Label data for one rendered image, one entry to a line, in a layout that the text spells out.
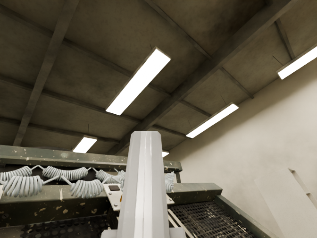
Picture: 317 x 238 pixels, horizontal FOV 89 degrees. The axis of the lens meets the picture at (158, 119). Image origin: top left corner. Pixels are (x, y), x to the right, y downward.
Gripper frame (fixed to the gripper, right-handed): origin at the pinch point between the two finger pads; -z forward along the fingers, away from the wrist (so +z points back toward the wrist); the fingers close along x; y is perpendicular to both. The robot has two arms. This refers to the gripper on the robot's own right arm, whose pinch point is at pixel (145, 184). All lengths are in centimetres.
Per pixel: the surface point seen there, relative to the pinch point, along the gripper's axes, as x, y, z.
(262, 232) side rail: -72, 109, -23
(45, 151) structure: 66, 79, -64
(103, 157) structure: 35, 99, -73
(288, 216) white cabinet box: -217, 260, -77
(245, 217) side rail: -67, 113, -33
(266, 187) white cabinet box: -204, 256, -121
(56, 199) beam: 36, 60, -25
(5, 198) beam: 49, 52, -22
